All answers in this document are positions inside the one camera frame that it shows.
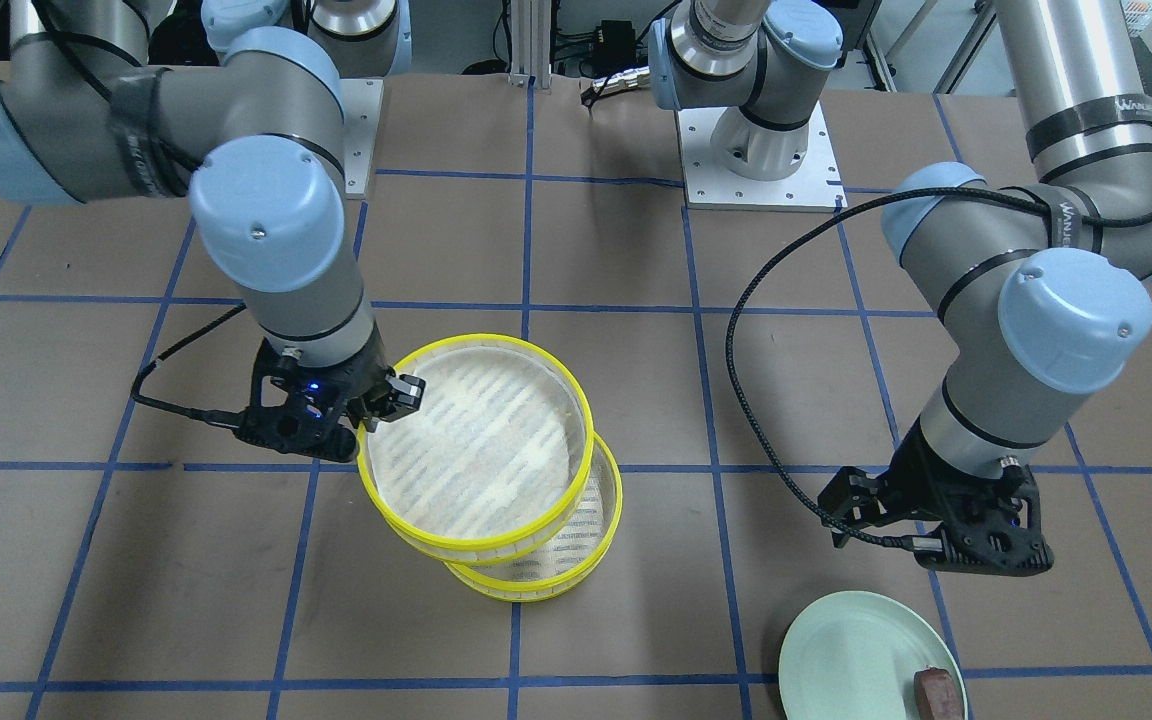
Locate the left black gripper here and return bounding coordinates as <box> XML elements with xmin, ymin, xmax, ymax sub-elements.
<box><xmin>817</xmin><ymin>420</ymin><xmax>1007</xmax><ymax>547</ymax></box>

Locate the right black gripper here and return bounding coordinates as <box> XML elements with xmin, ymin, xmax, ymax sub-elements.
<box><xmin>253</xmin><ymin>327</ymin><xmax>426</xmax><ymax>433</ymax></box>

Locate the brown steamed bun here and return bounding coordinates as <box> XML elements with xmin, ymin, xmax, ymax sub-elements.
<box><xmin>914</xmin><ymin>667</ymin><xmax>967</xmax><ymax>720</ymax></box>

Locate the yellow steamer layer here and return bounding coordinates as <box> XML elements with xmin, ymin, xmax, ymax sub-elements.
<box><xmin>358</xmin><ymin>333</ymin><xmax>594</xmax><ymax>564</ymax></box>
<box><xmin>444</xmin><ymin>435</ymin><xmax>626</xmax><ymax>602</ymax></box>

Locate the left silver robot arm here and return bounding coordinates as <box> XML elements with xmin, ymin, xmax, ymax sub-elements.
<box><xmin>723</xmin><ymin>1</ymin><xmax>1152</xmax><ymax>571</ymax></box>

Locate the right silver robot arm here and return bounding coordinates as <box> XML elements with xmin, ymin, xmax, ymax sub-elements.
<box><xmin>0</xmin><ymin>1</ymin><xmax>422</xmax><ymax>439</ymax></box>

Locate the light green plate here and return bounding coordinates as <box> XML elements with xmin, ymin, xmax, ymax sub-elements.
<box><xmin>776</xmin><ymin>591</ymin><xmax>972</xmax><ymax>719</ymax></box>

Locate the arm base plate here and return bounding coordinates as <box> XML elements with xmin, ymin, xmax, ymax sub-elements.
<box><xmin>340</xmin><ymin>78</ymin><xmax>385</xmax><ymax>200</ymax></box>
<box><xmin>675</xmin><ymin>104</ymin><xmax>847</xmax><ymax>211</ymax></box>

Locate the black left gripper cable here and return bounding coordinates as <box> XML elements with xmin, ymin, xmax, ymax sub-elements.
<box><xmin>723</xmin><ymin>185</ymin><xmax>1152</xmax><ymax>553</ymax></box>

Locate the aluminium frame post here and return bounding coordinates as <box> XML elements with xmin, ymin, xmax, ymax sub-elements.
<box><xmin>506</xmin><ymin>0</ymin><xmax>554</xmax><ymax>94</ymax></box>

